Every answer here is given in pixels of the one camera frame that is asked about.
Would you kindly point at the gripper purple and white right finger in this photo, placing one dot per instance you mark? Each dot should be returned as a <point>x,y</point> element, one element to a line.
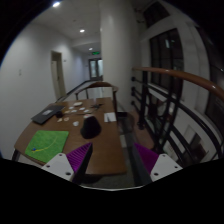
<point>156,165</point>

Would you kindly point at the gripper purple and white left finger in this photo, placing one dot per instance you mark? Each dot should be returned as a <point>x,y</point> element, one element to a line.
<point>71,166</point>

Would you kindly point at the green mouse pad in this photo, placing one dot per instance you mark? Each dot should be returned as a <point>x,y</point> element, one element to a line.
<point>45,145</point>

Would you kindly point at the black computer mouse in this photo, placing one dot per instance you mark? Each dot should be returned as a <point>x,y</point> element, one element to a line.
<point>91,128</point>

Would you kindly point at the small white object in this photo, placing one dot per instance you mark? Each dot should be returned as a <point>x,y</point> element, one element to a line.
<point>76,123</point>

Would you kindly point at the wooden table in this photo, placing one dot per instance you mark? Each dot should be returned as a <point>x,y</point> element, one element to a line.
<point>107,156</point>

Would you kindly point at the black metal railing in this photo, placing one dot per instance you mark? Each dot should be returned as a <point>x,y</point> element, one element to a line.
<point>173,111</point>

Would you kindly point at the black laptop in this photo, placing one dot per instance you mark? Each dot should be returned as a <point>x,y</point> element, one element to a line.
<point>46,114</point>

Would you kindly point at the black scissors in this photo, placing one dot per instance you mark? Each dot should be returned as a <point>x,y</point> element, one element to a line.
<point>96,106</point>

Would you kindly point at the white paper sheet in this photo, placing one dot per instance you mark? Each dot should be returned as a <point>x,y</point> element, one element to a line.
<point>110,117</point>

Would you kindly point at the wooden chair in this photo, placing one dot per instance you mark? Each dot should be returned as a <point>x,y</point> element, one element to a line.
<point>99,89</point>

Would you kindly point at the wooden curved handrail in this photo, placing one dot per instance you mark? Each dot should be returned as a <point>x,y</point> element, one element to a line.
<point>200,81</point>

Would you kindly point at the white door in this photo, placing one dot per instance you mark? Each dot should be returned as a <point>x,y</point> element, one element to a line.
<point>55,76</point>

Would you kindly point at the green exit sign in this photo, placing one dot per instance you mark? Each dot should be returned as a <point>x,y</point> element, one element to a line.
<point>96,53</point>

